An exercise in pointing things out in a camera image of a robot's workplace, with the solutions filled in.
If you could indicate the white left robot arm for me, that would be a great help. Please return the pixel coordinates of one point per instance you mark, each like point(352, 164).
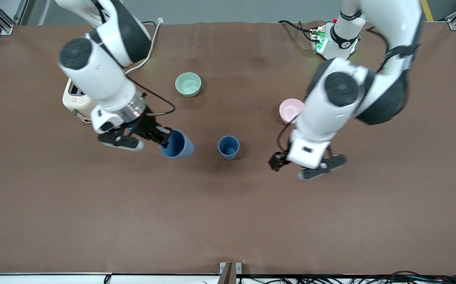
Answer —
point(330, 106)

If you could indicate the metal table bracket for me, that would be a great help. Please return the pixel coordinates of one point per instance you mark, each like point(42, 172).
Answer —
point(238, 267)

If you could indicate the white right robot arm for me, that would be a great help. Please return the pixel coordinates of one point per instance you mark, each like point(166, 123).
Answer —
point(97, 75)

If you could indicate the blue plastic cup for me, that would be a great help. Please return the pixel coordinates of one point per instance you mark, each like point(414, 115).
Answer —
point(228, 148)
point(180, 146)

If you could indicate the brown table cover sheet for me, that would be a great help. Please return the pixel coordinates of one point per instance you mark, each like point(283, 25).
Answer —
point(228, 221)

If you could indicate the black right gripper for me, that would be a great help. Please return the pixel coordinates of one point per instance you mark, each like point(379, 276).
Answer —
point(145, 127)

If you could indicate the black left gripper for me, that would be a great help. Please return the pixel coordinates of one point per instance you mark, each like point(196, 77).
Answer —
point(278, 161)

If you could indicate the green bowl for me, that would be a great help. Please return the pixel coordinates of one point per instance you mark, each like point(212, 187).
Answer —
point(188, 85)

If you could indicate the white table edge rail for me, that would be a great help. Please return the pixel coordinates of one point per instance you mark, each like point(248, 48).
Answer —
point(54, 279)

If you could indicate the pink bowl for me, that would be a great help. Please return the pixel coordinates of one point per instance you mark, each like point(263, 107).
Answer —
point(289, 110)

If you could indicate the cream white toaster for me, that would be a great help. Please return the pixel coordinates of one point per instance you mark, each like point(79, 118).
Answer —
point(76, 103)

